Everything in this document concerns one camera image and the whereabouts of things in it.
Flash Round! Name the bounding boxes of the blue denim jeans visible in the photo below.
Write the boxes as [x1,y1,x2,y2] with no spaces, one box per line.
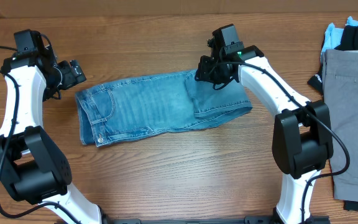
[75,70,252,147]

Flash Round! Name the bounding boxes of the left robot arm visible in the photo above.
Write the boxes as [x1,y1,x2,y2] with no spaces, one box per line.
[0,29,110,223]

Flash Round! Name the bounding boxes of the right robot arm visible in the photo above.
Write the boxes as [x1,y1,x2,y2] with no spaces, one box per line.
[195,24,333,223]

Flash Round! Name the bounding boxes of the light blue garment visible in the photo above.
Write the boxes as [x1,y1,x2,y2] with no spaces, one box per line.
[320,16,358,57]

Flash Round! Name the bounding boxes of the grey trousers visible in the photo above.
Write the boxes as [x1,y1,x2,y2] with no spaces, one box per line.
[322,50,358,202]

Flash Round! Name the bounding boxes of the black garment with white print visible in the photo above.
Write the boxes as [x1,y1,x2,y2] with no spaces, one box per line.
[306,24,358,96]

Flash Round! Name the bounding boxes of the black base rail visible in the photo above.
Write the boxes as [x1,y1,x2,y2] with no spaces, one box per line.
[104,215,331,224]

